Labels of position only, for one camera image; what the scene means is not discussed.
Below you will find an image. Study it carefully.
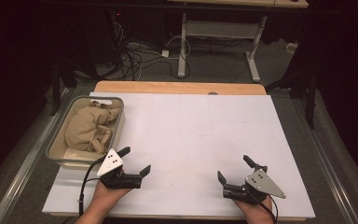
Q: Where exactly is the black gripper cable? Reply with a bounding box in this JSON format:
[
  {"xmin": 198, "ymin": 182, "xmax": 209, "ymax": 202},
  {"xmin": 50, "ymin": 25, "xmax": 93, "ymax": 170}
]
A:
[
  {"xmin": 77, "ymin": 156, "xmax": 106, "ymax": 217},
  {"xmin": 249, "ymin": 189, "xmax": 280, "ymax": 224}
]

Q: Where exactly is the metal floor rail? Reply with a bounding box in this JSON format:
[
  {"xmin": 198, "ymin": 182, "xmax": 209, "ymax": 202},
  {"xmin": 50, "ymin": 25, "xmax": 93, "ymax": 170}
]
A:
[
  {"xmin": 0, "ymin": 88, "xmax": 72, "ymax": 224},
  {"xmin": 292, "ymin": 98, "xmax": 358, "ymax": 224}
]

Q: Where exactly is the person's right hand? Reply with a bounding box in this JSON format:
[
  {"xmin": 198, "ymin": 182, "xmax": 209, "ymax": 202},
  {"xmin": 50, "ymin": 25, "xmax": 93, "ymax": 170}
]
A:
[{"xmin": 232, "ymin": 195, "xmax": 274, "ymax": 220}]

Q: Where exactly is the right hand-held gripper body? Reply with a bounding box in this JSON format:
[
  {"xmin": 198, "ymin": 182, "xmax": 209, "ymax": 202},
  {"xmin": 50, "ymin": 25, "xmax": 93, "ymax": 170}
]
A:
[{"xmin": 222, "ymin": 164, "xmax": 287, "ymax": 206}]

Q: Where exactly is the white work board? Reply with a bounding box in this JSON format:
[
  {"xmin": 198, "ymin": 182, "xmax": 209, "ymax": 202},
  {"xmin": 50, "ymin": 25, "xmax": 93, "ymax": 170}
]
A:
[{"xmin": 48, "ymin": 80, "xmax": 307, "ymax": 222}]

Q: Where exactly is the beige cloth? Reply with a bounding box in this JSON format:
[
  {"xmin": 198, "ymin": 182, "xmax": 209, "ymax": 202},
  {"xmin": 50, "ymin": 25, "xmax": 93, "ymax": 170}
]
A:
[{"xmin": 63, "ymin": 100, "xmax": 122, "ymax": 154}]

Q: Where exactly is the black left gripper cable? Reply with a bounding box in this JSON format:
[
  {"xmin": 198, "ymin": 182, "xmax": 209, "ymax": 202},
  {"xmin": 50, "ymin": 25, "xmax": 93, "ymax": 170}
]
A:
[{"xmin": 77, "ymin": 156, "xmax": 106, "ymax": 217}]

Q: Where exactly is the white-framed wooden desk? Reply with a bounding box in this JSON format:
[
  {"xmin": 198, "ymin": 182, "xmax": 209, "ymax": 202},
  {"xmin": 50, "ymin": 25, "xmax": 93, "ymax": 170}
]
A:
[{"xmin": 167, "ymin": 0, "xmax": 310, "ymax": 84}]

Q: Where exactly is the person's left hand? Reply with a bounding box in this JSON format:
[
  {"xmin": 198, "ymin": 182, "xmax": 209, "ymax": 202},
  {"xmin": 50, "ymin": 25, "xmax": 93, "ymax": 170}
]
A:
[{"xmin": 92, "ymin": 179, "xmax": 133, "ymax": 203}]

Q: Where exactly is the beige basket with grey rim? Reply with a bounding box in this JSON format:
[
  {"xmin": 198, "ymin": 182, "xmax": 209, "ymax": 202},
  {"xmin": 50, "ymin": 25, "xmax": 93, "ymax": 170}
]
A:
[{"xmin": 45, "ymin": 95, "xmax": 126, "ymax": 171}]

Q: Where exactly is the black metal stand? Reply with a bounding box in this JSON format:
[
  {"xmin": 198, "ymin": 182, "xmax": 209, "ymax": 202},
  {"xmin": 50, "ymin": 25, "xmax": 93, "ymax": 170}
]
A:
[{"xmin": 49, "ymin": 59, "xmax": 79, "ymax": 117}]

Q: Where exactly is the small white box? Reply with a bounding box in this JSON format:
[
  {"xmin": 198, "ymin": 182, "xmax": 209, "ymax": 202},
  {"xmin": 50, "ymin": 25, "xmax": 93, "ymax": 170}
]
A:
[{"xmin": 284, "ymin": 41, "xmax": 299, "ymax": 54}]

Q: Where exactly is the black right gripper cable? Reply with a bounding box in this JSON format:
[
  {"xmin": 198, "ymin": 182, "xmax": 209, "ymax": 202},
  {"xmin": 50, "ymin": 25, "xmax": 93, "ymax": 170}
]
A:
[{"xmin": 249, "ymin": 189, "xmax": 280, "ymax": 224}]

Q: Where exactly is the tangle of floor cables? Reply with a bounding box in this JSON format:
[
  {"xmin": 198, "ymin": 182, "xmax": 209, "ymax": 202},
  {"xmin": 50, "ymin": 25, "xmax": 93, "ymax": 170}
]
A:
[{"xmin": 110, "ymin": 21, "xmax": 192, "ymax": 81}]

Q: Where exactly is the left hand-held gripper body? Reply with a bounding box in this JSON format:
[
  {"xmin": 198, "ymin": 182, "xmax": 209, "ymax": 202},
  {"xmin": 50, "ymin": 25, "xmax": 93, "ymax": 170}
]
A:
[{"xmin": 96, "ymin": 147, "xmax": 144, "ymax": 190}]

